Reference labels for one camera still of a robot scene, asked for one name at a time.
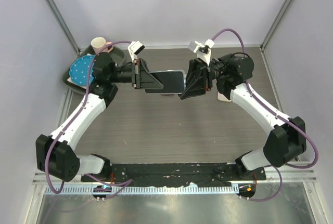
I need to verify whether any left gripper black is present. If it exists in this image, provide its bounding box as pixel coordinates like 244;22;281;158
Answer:
113;61;166;91

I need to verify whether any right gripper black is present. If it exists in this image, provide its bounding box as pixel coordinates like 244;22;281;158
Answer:
177;54;234;102

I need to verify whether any clear phone case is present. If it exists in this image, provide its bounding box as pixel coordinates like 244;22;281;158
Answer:
145;70;187;95

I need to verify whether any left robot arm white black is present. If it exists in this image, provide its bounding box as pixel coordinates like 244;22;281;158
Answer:
35;52;163;182

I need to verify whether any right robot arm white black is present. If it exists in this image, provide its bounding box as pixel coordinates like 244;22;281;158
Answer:
180;52;306;180

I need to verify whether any pink mug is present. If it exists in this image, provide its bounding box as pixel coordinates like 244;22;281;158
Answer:
91;37;113;54

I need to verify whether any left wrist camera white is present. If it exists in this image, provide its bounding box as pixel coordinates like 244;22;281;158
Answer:
127;41;145;62

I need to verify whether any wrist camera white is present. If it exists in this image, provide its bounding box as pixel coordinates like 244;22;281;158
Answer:
127;41;145;62
188;39;214;65

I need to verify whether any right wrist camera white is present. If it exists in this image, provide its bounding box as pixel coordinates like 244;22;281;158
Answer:
188;39;214;65

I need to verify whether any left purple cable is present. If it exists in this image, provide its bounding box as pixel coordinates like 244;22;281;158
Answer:
44;41;135;200

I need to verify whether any purple cable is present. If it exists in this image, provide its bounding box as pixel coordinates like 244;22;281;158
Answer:
44;41;135;200
212;28;319;201

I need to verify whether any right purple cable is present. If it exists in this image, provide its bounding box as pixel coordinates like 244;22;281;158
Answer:
212;28;319;201

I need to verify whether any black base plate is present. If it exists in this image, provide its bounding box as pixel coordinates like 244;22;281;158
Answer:
93;163;266;188

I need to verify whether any slotted cable duct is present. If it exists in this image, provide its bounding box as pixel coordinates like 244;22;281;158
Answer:
44;184;240;195

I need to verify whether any aluminium frame rail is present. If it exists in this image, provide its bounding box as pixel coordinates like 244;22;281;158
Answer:
32;160;318;185

